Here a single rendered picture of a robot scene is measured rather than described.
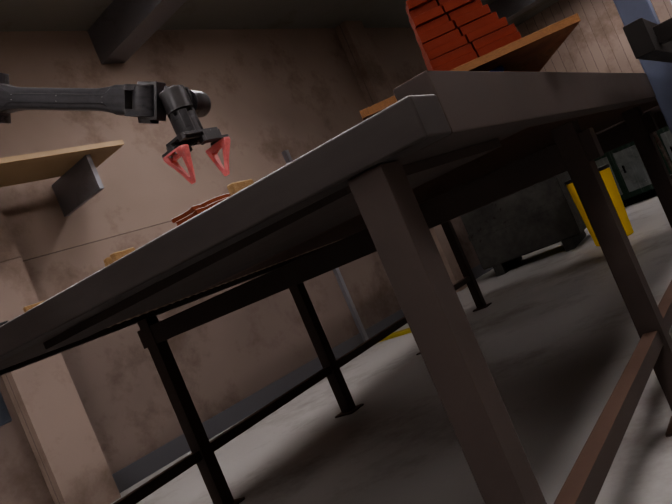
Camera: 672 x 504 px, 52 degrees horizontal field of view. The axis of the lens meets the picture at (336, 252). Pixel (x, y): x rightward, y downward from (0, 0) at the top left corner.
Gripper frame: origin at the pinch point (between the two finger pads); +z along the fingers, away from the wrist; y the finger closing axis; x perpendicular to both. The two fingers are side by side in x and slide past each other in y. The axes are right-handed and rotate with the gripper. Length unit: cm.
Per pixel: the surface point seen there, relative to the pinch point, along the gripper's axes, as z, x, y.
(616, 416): 77, 48, -27
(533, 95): 14, 58, -29
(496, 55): 1, 49, -44
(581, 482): 77, 50, -1
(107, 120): -133, -290, -205
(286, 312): 46, -289, -288
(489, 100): 14, 60, -5
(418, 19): -21, 26, -66
